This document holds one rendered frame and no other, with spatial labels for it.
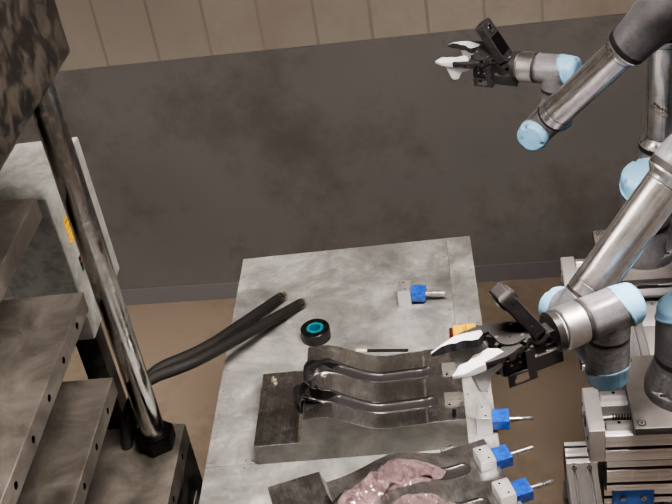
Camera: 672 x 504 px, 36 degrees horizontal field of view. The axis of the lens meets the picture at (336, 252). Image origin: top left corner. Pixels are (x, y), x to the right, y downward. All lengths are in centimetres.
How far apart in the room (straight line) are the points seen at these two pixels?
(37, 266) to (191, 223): 185
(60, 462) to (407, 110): 210
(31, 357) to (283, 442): 63
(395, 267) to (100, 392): 102
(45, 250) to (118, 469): 58
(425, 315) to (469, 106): 124
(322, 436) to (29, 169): 93
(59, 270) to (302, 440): 69
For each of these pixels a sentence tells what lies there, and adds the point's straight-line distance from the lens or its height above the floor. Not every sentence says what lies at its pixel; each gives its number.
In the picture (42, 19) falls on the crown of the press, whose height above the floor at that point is 191.
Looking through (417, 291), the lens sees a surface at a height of 84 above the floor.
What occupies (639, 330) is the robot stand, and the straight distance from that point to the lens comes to 254.
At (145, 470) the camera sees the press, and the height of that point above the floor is 78.
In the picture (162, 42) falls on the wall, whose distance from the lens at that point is 393.
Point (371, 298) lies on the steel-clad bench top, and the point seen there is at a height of 80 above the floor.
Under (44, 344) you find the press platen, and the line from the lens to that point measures 224.
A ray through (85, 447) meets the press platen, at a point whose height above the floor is 104.
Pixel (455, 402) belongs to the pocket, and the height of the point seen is 86.
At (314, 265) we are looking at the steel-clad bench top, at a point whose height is 80.
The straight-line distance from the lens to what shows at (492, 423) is 247.
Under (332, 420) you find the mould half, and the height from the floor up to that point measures 92.
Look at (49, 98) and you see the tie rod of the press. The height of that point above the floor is 175.
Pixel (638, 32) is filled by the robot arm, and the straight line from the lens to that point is 234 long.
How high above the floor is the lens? 255
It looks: 34 degrees down
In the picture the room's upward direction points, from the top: 10 degrees counter-clockwise
